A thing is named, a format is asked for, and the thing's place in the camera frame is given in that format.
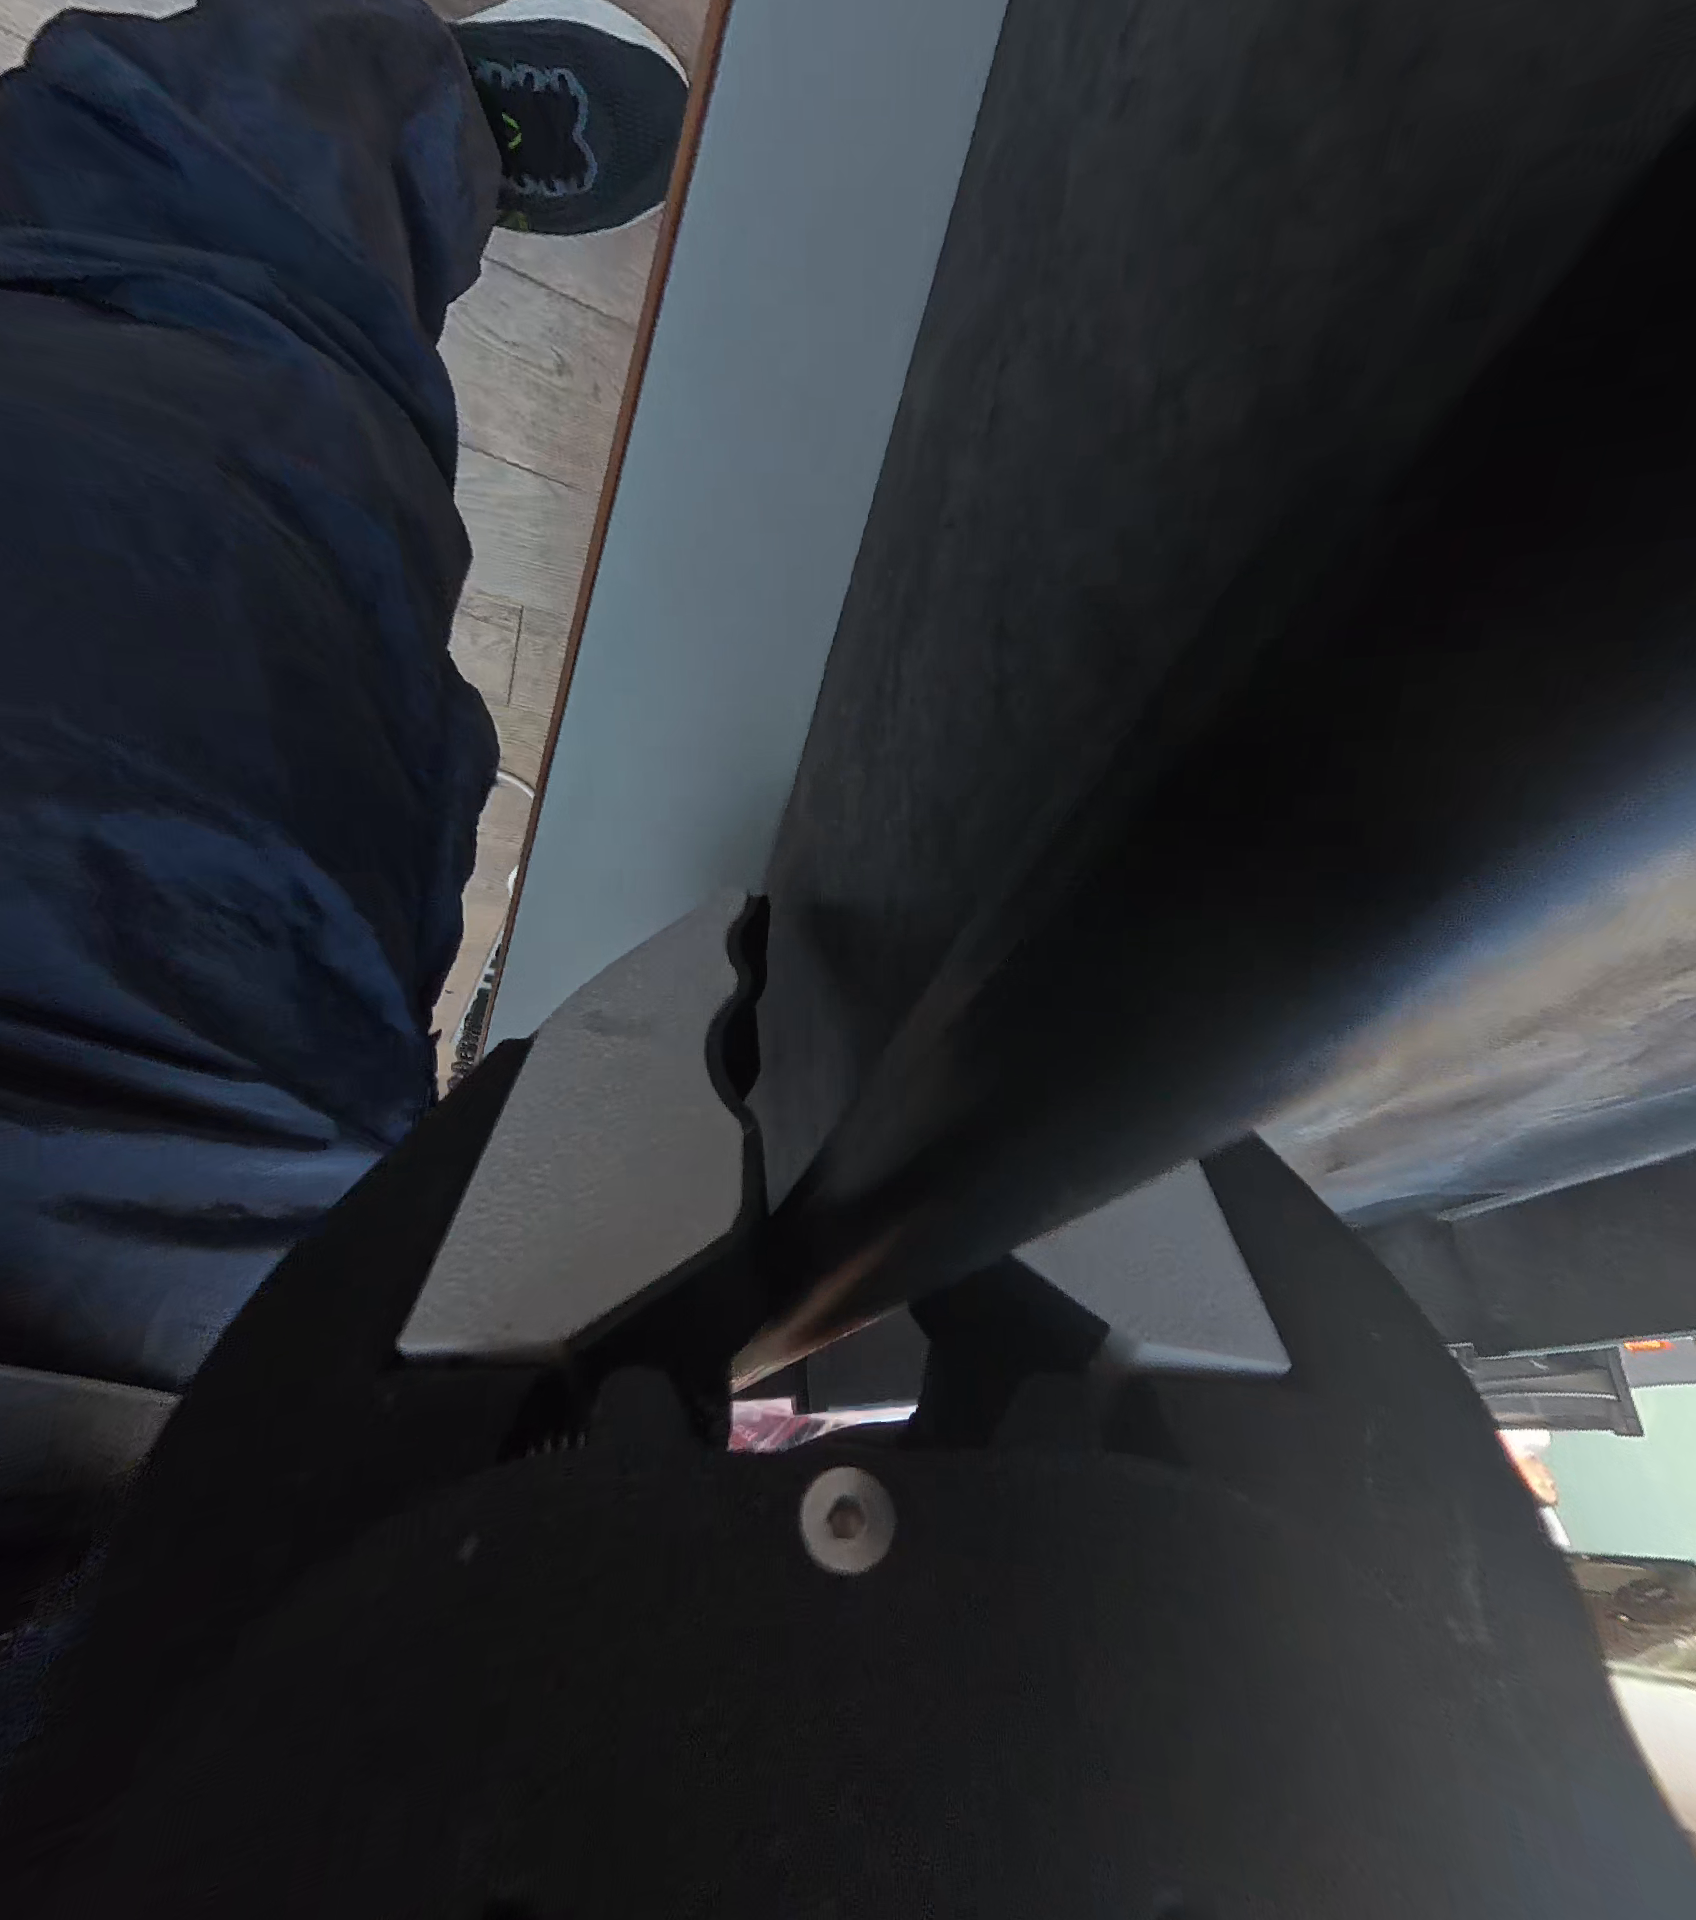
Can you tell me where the black sneaker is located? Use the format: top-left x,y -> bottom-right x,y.
458,0 -> 692,239
434,862 -> 520,1097

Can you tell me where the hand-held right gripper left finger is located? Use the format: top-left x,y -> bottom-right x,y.
397,884 -> 776,1368

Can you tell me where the black ribbed plastic tray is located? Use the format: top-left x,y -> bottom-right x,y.
727,0 -> 1696,1390

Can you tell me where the frosted glass partition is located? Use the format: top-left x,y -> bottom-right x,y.
1544,1342 -> 1696,1569

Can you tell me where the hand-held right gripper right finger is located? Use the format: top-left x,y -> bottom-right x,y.
907,1158 -> 1296,1449

